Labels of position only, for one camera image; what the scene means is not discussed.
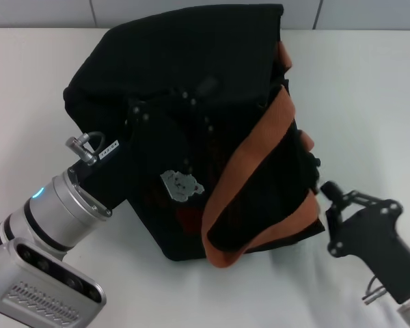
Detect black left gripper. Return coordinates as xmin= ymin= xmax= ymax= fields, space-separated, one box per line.
xmin=71 ymin=76 xmax=221 ymax=213

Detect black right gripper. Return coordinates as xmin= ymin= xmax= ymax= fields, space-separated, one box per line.
xmin=320 ymin=180 xmax=410 ymax=305

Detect black food bag orange handles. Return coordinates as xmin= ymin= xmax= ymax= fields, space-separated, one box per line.
xmin=63 ymin=3 xmax=327 ymax=270

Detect right gripper cable connector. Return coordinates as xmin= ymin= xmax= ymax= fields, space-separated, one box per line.
xmin=361 ymin=275 xmax=391 ymax=305

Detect gripper cable connector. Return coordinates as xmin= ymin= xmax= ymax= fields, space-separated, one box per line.
xmin=65 ymin=131 xmax=106 ymax=167
xmin=361 ymin=275 xmax=391 ymax=305

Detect left gripper cable connector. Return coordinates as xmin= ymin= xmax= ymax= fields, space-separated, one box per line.
xmin=65 ymin=131 xmax=106 ymax=167

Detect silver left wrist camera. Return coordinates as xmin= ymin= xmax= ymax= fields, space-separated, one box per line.
xmin=0 ymin=238 xmax=107 ymax=326

